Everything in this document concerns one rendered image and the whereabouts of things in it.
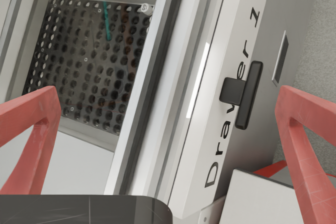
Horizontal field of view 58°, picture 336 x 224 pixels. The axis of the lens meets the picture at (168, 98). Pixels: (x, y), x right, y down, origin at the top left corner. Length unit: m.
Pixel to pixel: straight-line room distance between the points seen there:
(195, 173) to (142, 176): 0.07
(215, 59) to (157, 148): 0.12
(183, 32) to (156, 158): 0.11
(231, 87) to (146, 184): 0.14
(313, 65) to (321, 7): 0.22
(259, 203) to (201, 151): 0.18
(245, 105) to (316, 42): 0.98
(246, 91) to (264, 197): 0.20
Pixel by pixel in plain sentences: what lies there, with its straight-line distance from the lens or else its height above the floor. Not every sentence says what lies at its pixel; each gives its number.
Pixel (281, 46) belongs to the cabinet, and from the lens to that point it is 0.75.
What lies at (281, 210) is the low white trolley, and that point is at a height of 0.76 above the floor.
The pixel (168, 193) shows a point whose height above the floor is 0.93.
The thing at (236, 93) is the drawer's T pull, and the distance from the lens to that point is 0.33.
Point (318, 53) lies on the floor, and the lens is 1.28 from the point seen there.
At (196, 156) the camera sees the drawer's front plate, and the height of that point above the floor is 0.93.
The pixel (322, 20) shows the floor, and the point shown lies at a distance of 1.32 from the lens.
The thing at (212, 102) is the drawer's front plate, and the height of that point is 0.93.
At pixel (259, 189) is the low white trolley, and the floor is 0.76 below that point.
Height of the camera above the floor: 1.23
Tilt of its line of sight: 63 degrees down
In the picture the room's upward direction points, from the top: 72 degrees counter-clockwise
